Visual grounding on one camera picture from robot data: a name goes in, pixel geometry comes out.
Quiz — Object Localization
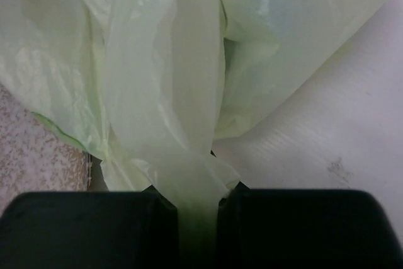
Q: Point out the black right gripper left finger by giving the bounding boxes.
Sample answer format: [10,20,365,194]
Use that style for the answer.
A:
[1,187,179,268]

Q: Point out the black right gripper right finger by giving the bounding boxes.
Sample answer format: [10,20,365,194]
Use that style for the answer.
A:
[212,183,402,268]

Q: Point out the pale green plastic bag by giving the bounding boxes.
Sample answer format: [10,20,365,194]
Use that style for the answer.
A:
[1,0,386,260]

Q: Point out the speckled round plate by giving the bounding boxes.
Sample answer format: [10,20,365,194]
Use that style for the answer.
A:
[1,87,91,210]

